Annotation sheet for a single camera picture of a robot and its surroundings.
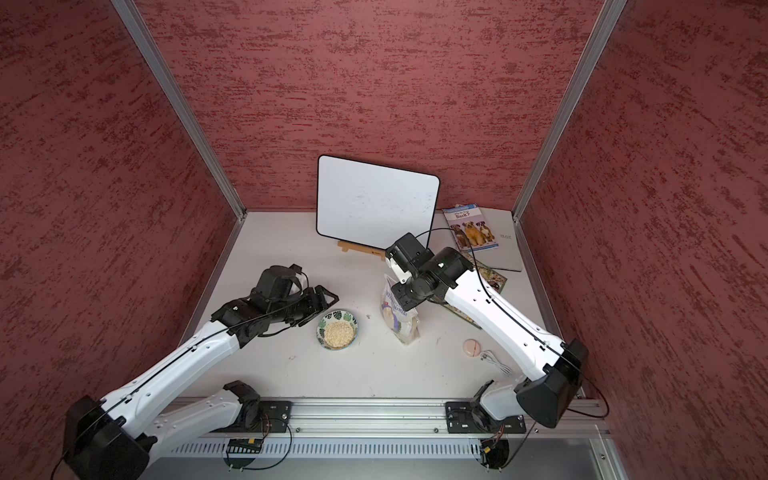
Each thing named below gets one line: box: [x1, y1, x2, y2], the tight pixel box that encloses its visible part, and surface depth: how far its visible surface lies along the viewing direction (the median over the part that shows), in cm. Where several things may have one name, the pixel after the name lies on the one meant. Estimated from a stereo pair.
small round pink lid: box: [462, 338, 481, 358], surface depth 87 cm
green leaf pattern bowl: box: [316, 309, 359, 351], surface depth 87 cm
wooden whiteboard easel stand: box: [337, 240, 386, 261], surface depth 106 cm
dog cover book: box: [442, 205, 499, 252], surface depth 116 cm
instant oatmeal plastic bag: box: [380, 274, 421, 345], surface depth 80 cm
